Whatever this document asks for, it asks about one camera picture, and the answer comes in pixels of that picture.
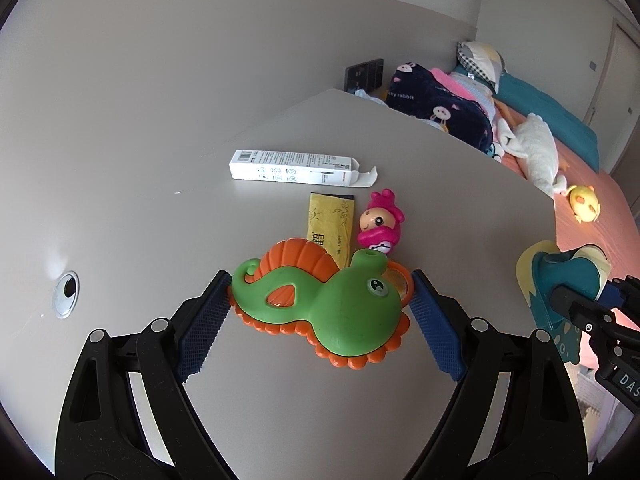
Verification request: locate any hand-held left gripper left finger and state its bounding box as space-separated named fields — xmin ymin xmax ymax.
xmin=55 ymin=270 xmax=236 ymax=480

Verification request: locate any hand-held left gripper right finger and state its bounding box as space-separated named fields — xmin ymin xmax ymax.
xmin=410 ymin=269 xmax=588 ymax=480

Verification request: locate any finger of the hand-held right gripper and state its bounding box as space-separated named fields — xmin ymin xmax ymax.
xmin=601 ymin=275 xmax=640 ymax=331
xmin=550 ymin=286 xmax=616 ymax=341

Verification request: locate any teal cream dinosaur toy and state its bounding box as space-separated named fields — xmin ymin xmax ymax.
xmin=516 ymin=240 xmax=613 ymax=366

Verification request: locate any green orange seahorse toy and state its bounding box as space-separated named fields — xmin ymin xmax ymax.
xmin=230 ymin=239 xmax=416 ymax=371

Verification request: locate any pink bed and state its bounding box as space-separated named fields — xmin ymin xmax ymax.
xmin=492 ymin=100 xmax=640 ymax=376

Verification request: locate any yellow chick toy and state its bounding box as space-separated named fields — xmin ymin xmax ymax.
xmin=569 ymin=185 xmax=601 ymax=224

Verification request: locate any pink doll toy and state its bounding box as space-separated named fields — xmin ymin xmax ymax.
xmin=357 ymin=189 xmax=407 ymax=256

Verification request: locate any yellow packet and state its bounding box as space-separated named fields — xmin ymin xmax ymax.
xmin=303 ymin=192 xmax=357 ymax=268

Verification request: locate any white plush animal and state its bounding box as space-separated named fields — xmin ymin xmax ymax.
xmin=492 ymin=112 xmax=568 ymax=198

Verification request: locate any long white cardboard box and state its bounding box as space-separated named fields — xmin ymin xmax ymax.
xmin=230 ymin=149 xmax=379 ymax=190

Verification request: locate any teal blanket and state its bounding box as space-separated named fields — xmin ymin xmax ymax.
xmin=495 ymin=72 xmax=600 ymax=171

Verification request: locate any navy cartoon blanket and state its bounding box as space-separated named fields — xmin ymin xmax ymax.
xmin=386 ymin=61 xmax=496 ymax=153

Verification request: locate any small white cloth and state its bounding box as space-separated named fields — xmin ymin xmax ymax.
xmin=352 ymin=87 xmax=388 ymax=106

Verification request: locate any pink folded cloth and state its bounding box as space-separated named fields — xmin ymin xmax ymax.
xmin=430 ymin=67 xmax=493 ymax=111

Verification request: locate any chequered pillow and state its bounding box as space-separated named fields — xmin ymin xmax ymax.
xmin=456 ymin=41 xmax=506 ymax=96

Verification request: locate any silver cable grommet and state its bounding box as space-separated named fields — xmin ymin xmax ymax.
xmin=54 ymin=271 xmax=81 ymax=318

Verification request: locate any black wall outlet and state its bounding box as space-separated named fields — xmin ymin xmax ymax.
xmin=344 ymin=59 xmax=385 ymax=93

